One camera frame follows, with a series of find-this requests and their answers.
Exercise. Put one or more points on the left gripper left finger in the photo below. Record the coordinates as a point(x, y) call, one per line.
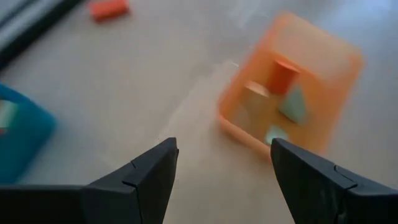
point(146, 186)

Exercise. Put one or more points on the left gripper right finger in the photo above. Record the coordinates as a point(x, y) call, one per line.
point(311, 189)

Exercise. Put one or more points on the teal small block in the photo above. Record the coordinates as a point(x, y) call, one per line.
point(275, 133)

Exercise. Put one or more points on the teal wedge block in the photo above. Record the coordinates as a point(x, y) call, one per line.
point(293, 107)

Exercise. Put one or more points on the wooden block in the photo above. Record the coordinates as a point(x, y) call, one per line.
point(253, 98)

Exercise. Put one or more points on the blue plastic bin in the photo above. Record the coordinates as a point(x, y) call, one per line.
point(28, 143)

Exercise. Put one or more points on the orange plastic bin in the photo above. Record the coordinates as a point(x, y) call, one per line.
point(326, 56)

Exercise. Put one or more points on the pale teal block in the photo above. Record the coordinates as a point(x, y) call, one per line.
point(6, 113)

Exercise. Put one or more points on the red-orange long block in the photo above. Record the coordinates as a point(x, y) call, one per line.
point(109, 9)

